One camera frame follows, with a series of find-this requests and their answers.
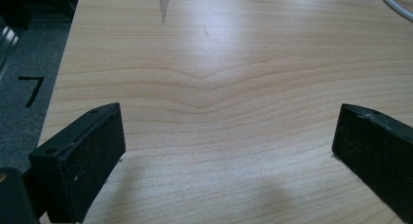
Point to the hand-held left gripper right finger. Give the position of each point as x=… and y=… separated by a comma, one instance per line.
x=373, y=152

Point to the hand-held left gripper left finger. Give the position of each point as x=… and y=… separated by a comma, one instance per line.
x=84, y=159

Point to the black tape floor mark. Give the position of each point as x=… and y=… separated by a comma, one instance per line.
x=34, y=89

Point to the black metal stand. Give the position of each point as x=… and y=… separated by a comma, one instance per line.
x=35, y=5

